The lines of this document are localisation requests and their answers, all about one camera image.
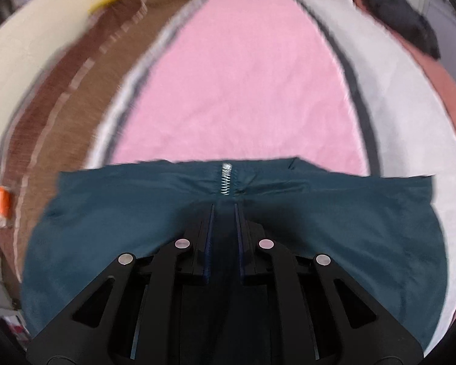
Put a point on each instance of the pink white striped bed sheet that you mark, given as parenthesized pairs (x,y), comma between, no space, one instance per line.
(235,83)

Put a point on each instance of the salmon pink blanket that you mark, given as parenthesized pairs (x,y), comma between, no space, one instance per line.
(446,83)

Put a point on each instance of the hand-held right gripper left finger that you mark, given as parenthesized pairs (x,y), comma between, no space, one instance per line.
(195,249)

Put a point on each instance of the orange and white packet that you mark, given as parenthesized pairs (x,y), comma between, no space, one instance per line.
(2,203)

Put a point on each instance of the teal quilted puffer jacket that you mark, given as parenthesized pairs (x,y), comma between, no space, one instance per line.
(117,216)

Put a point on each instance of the cream bed headboard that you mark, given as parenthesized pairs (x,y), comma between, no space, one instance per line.
(26,57)

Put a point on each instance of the black puffer jacket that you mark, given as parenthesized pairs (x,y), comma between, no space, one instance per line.
(399,11)

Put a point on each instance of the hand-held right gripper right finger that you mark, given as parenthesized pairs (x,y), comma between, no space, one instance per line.
(250,249)

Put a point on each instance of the brown quilted blanket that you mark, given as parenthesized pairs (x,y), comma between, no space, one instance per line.
(60,121)

